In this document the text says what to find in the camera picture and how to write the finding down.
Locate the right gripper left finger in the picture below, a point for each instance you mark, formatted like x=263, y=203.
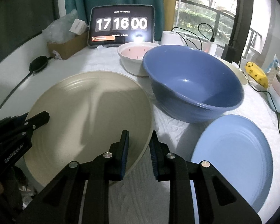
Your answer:
x=79, y=192

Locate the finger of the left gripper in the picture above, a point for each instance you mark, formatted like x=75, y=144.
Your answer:
x=36, y=121

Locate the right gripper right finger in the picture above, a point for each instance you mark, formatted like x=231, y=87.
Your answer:
x=198, y=185

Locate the beige plate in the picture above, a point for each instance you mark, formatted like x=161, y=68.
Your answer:
x=87, y=113

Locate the light blue plate front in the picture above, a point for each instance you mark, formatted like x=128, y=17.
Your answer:
x=239, y=150

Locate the large dark blue bowl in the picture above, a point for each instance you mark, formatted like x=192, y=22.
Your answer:
x=191, y=85

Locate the pink strawberry bowl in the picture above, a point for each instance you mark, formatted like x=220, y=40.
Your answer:
x=131, y=55

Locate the cream bowl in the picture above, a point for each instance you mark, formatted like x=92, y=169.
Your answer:
x=240, y=75

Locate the black round puck device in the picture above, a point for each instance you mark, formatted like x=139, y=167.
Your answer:
x=38, y=64

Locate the cardboard box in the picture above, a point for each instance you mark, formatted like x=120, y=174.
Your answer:
x=65, y=50

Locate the clear plastic bag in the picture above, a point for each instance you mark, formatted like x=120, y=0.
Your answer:
x=59, y=30

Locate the small white box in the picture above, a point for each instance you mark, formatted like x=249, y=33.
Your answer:
x=78, y=27

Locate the light blue stacked bowl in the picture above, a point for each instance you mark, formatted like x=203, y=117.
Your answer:
x=273, y=99

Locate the tablet showing clock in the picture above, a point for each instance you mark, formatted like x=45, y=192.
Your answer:
x=115, y=25

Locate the yellow wipes pack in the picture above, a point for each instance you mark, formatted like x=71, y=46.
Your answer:
x=255, y=72

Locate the black power adapter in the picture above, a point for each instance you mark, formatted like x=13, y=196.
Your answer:
x=231, y=54

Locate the white charger plug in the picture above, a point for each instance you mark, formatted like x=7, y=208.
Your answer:
x=212, y=48

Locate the white lamp base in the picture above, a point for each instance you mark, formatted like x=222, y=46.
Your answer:
x=172, y=38

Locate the yellow curtain left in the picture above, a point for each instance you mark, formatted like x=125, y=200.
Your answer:
x=169, y=11

